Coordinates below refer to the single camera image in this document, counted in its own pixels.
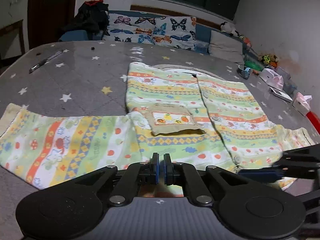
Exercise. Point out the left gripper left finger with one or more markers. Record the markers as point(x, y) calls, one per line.
point(129, 181)

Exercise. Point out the dark clothes pile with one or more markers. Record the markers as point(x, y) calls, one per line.
point(92, 17)

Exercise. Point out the green ball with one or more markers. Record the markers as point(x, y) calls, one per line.
point(253, 66)

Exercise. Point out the patterned children's jacket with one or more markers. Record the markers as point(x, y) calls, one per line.
point(197, 119)

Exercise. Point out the pink tissue box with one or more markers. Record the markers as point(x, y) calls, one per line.
point(302, 103)

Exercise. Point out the blue toy watch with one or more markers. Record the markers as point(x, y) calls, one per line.
point(244, 71)

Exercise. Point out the star patterned grey tablecloth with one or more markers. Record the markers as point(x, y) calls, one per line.
point(87, 80)

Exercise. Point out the clear plastic container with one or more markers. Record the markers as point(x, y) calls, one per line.
point(289, 86)

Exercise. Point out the round induction cooktop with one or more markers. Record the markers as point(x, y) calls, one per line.
point(185, 69)

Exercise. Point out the blue sofa bench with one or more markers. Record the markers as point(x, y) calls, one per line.
point(202, 36)

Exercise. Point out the wooden side table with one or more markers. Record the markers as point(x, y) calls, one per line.
point(12, 40)

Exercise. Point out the white handheld device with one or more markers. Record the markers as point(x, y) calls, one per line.
point(281, 95)

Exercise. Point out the butterfly print pillow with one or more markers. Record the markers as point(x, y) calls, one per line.
point(176, 32)

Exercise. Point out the red plastic stool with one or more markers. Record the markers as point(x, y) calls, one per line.
point(314, 119)

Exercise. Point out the grey cushion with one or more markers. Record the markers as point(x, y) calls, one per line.
point(225, 47)

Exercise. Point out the dark wooden door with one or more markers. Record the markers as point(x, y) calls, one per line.
point(48, 20)

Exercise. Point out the small plush toys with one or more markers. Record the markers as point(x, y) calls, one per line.
point(270, 60)

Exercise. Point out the white pink tissue bag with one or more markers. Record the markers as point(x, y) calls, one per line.
point(272, 78)

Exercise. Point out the black pen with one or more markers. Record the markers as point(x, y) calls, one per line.
point(43, 62)

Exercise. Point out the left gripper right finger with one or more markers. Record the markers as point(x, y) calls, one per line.
point(187, 177)

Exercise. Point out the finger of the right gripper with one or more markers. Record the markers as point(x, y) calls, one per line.
point(263, 175)

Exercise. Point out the small orange toy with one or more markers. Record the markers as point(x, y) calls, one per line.
point(255, 72)

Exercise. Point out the white black plush toy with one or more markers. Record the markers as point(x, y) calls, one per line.
point(229, 28)

